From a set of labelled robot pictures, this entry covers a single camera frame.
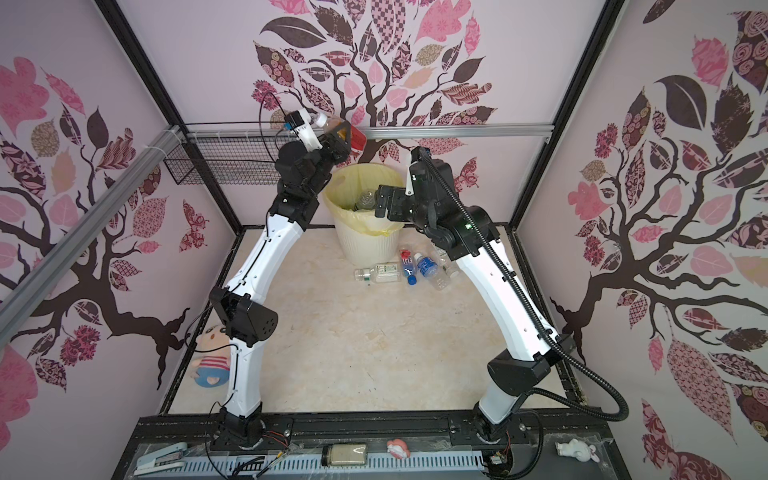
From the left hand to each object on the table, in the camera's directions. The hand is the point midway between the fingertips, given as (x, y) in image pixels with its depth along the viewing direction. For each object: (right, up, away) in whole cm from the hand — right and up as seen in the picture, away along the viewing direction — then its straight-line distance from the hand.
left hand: (347, 127), depth 72 cm
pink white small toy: (+13, -76, -5) cm, 77 cm away
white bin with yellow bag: (+2, -26, +21) cm, 34 cm away
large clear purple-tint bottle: (+8, -38, +28) cm, 48 cm away
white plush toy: (+56, -78, -2) cm, 96 cm away
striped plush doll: (-38, -62, +7) cm, 73 cm away
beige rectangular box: (0, -78, -3) cm, 78 cm away
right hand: (+12, -17, -7) cm, 22 cm away
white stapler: (-43, -80, -2) cm, 91 cm away
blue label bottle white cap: (+3, -13, +27) cm, 30 cm away
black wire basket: (-42, 0, +23) cm, 48 cm away
